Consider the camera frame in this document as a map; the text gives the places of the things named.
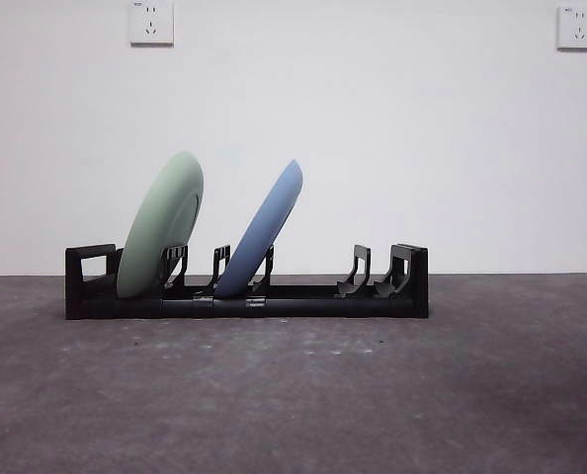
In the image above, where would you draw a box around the blue round plate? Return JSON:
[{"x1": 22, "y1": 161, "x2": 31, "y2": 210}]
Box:
[{"x1": 213, "y1": 158, "x2": 305, "y2": 298}]

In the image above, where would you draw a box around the green round plate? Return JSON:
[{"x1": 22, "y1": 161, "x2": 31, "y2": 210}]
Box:
[{"x1": 116, "y1": 150, "x2": 206, "y2": 300}]

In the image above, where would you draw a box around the black plate rack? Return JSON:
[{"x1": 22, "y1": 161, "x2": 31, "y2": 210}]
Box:
[{"x1": 64, "y1": 242, "x2": 430, "y2": 320}]

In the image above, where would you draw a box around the white wall socket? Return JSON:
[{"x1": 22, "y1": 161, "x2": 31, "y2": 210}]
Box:
[
  {"x1": 128, "y1": 0, "x2": 175, "y2": 48},
  {"x1": 556, "y1": 4, "x2": 587, "y2": 51}
]

